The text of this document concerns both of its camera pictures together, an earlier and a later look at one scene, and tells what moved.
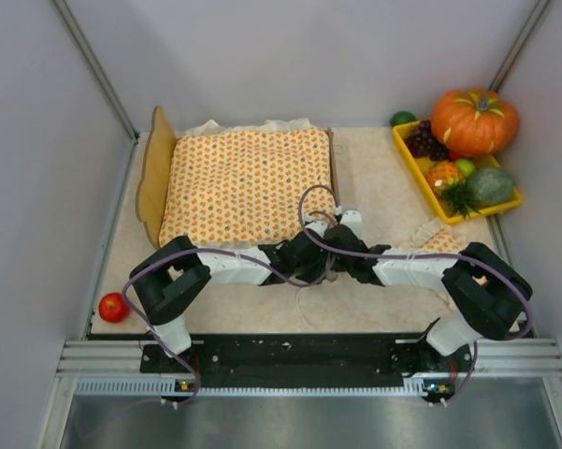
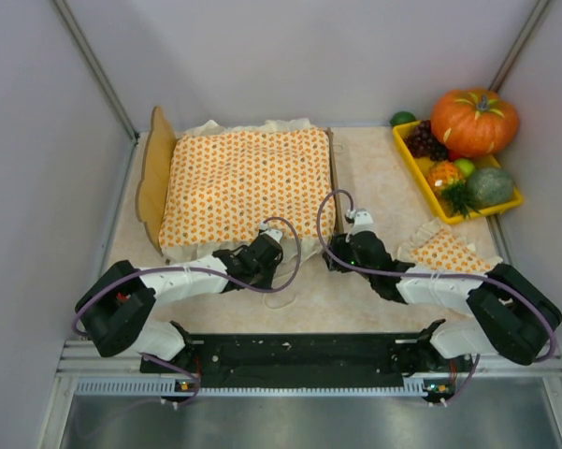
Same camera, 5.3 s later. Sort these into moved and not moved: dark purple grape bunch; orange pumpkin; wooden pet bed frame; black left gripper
Moved: black left gripper
Not moved: dark purple grape bunch; wooden pet bed frame; orange pumpkin
